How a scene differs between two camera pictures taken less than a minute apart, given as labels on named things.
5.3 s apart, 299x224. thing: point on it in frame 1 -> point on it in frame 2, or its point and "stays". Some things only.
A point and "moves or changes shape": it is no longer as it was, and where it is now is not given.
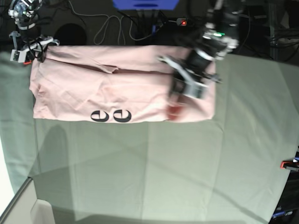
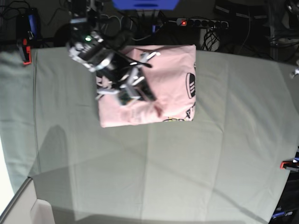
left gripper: x=24 y=49 -> x=128 y=86
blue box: x=145 y=4 stays
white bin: x=25 y=208 stays
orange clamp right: x=289 y=165 stays
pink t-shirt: x=109 y=84 moves or changes shape
